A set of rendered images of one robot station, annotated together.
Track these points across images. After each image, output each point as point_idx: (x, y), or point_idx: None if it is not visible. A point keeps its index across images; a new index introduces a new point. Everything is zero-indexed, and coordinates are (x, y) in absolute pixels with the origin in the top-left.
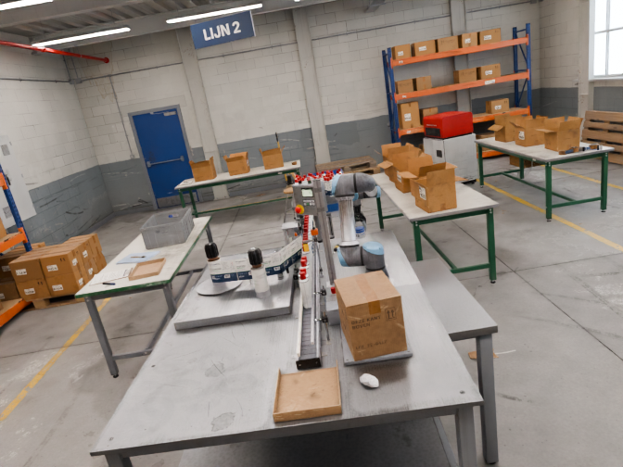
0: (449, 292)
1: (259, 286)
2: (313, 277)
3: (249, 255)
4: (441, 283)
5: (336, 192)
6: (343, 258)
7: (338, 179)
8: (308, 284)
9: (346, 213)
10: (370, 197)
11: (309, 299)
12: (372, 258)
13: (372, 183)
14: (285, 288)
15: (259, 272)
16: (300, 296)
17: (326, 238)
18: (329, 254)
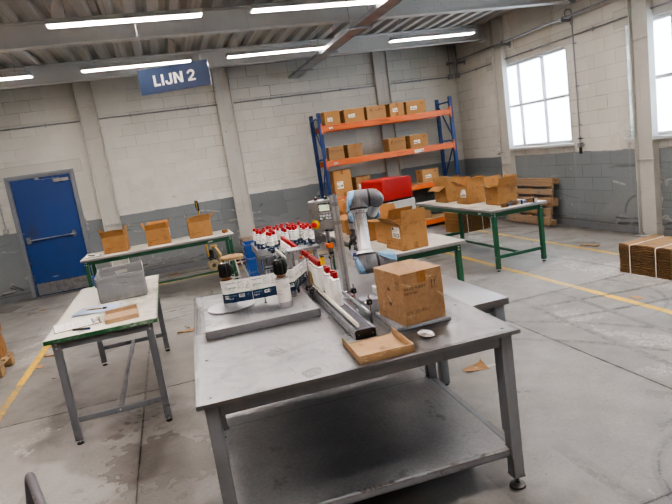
0: (457, 287)
1: (284, 296)
2: None
3: (276, 264)
4: (448, 283)
5: (352, 205)
6: (362, 264)
7: (354, 193)
8: (340, 283)
9: (362, 224)
10: (370, 219)
11: (341, 297)
12: (388, 262)
13: (382, 198)
14: (305, 300)
15: (284, 282)
16: (329, 299)
17: (342, 250)
18: (344, 266)
